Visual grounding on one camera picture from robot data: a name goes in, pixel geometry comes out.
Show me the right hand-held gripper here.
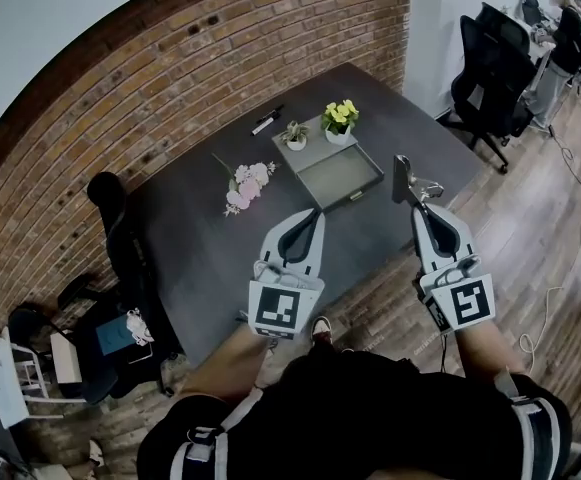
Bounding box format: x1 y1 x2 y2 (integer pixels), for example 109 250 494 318
410 205 496 332

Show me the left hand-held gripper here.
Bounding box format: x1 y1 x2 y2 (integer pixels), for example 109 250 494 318
247 207 326 340

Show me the grey metal tray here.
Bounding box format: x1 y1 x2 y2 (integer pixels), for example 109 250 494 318
271 114 385 213

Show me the person's right forearm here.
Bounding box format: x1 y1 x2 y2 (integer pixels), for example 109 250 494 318
452 320 526 377

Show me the person's left forearm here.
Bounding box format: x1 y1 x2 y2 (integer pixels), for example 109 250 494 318
179 325 274 404

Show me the pink flower bouquet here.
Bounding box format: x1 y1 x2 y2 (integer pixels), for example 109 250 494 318
211 152 277 218

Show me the small green potted plant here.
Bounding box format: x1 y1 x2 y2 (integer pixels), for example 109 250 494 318
278 120 312 152

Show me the white marker with black cap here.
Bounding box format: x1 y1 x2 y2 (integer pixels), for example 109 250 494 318
250 113 281 137

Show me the yellow flower potted plant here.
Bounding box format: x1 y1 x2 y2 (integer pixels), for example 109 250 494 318
319 98 360 145

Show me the black mesh office chair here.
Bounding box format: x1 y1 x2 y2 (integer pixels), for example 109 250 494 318
474 1 532 42
451 15 536 174

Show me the black high-back office chair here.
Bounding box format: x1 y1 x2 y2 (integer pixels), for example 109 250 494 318
57 171 186 404

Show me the white headset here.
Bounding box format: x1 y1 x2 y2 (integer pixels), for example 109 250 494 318
125 307 154 345

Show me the person's black shirt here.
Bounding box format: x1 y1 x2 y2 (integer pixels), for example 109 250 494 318
137 340 574 480

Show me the white desk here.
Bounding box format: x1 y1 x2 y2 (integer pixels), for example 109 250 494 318
514 12 566 72

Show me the white box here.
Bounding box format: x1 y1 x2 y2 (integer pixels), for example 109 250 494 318
49 332 84 385

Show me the black folding chair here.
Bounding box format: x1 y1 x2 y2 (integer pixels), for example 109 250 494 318
7 305 87 404

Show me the white floor cable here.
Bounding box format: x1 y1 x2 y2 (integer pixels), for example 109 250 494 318
519 182 581 369

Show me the person's right shoulder strap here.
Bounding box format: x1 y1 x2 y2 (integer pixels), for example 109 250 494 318
494 367 564 480

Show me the person's shoulder strap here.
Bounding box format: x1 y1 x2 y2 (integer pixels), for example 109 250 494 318
494 367 564 480
169 392 264 480

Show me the person's left shoulder strap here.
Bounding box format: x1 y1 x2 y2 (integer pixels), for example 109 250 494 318
169 392 264 480

